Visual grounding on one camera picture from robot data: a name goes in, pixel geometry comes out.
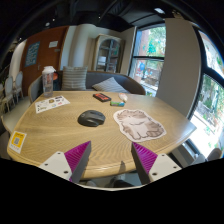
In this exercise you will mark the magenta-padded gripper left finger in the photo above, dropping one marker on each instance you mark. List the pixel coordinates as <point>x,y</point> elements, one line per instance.
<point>63,164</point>

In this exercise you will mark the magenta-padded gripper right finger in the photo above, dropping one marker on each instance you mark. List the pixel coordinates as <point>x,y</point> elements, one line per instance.
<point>156,165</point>

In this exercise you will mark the black computer mouse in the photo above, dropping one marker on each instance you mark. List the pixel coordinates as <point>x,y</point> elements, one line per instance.
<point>91,118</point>

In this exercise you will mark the yellow square sticker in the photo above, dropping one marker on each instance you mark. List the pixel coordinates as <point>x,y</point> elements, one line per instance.
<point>17,141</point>

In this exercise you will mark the white sticker sheet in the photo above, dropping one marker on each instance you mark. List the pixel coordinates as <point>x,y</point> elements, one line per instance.
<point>51,103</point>

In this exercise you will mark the small green packet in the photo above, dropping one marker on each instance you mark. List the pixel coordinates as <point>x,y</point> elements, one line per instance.
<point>117,103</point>

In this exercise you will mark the small white tube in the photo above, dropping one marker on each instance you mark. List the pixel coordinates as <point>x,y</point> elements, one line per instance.
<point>123,97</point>

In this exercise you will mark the black and red box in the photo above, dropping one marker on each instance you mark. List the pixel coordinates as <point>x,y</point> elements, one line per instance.
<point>101,97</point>

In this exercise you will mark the black bag with orange top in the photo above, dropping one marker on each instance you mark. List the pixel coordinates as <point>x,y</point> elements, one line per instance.
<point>55,81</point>

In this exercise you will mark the clear plastic drink bottle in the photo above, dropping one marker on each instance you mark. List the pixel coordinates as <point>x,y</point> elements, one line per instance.
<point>48,81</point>

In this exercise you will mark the striped square cushion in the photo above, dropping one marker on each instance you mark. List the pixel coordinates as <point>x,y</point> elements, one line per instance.
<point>74,78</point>

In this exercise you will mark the group of white chairs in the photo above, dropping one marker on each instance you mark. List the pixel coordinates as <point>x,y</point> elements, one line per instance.
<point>10,90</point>

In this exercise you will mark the striped grey cushion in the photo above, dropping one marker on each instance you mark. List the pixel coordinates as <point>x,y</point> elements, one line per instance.
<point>110,85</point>

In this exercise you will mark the grey curved sofa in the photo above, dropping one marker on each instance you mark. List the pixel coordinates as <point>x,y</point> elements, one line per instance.
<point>110,82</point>

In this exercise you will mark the brown wooden door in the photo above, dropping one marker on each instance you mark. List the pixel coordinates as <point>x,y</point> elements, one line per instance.
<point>42,56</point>

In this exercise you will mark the glass-door wooden cabinet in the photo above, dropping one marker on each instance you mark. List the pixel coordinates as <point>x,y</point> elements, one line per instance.
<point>107,54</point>

